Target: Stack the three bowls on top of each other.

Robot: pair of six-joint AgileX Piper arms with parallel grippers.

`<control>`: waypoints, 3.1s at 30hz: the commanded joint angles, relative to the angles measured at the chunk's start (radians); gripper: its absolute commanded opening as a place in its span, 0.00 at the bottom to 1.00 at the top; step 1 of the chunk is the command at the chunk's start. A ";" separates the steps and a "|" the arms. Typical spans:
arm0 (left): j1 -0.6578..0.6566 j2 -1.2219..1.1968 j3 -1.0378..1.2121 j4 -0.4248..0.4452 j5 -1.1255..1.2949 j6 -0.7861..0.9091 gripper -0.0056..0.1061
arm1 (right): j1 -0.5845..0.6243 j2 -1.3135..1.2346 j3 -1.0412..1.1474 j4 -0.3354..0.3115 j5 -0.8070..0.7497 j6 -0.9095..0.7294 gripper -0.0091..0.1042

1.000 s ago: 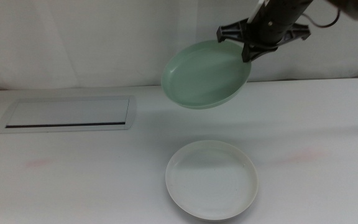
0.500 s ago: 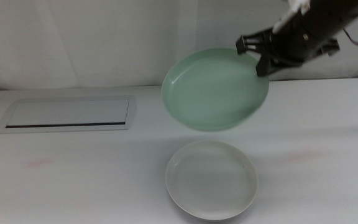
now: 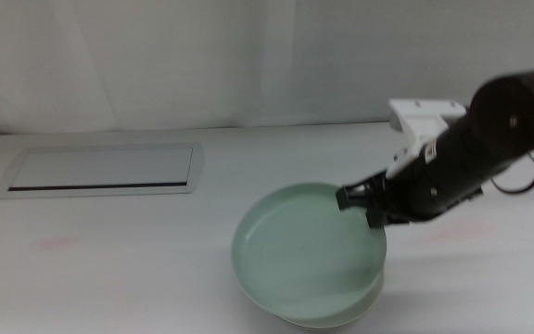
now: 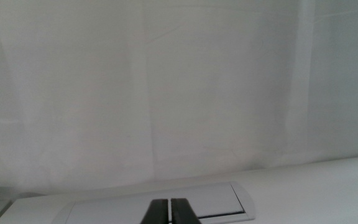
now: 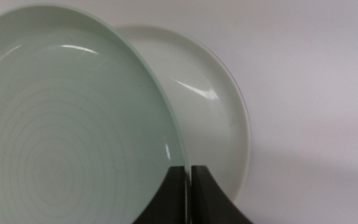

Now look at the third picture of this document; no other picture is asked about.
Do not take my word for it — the green shallow plastic bowl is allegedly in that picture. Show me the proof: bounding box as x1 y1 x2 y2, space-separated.
230 182 388 322

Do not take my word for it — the white shallow plastic bowl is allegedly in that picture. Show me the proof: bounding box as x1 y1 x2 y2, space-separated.
236 268 387 330

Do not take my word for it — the white cloth backdrop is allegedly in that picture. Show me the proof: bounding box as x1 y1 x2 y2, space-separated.
0 0 534 136

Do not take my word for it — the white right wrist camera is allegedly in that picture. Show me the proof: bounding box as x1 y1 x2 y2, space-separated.
388 97 467 180

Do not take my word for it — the silver table cable hatch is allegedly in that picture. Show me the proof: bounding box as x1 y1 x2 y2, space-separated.
0 142 206 200

